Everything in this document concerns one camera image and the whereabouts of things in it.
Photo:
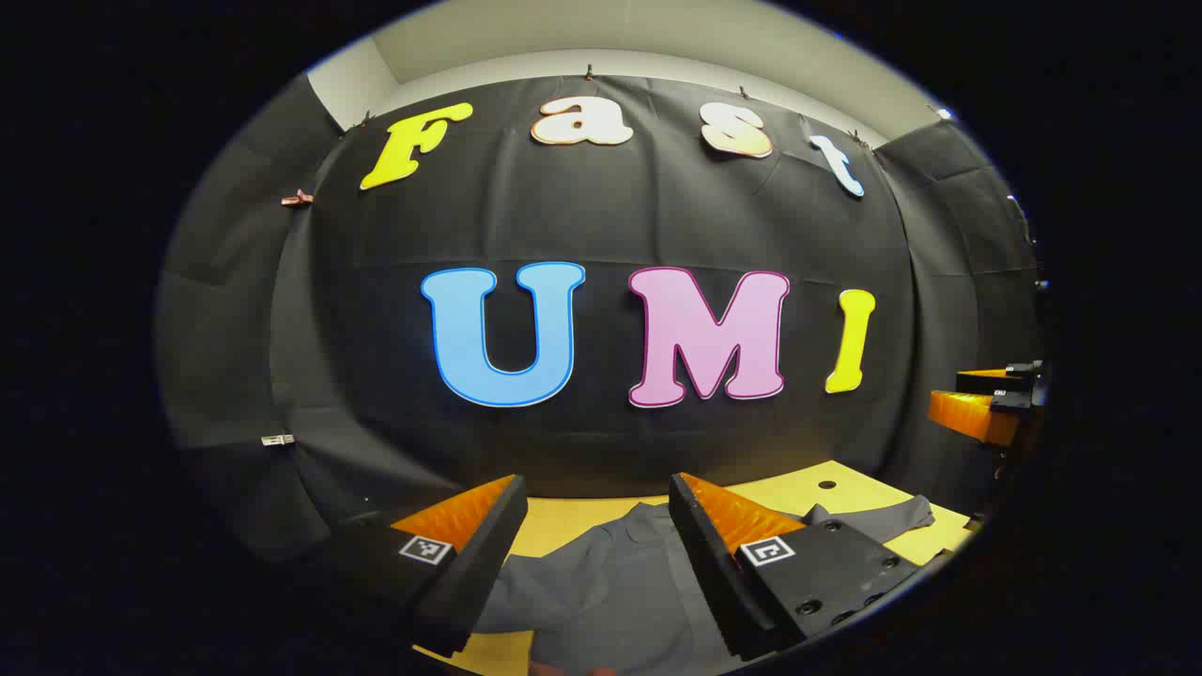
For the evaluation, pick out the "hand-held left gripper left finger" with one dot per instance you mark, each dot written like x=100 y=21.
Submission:
x=479 y=573

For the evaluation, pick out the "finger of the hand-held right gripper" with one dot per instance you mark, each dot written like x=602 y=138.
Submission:
x=967 y=415
x=981 y=380

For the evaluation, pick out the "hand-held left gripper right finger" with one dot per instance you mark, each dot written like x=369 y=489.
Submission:
x=714 y=573

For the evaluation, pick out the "grey button-up shirt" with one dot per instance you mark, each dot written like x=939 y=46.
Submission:
x=610 y=582

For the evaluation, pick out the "white clip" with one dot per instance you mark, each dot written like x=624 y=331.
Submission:
x=277 y=439

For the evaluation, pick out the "black backdrop cloth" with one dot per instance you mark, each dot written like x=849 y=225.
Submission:
x=601 y=216

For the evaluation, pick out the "copper-coloured clip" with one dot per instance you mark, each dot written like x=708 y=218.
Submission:
x=297 y=198

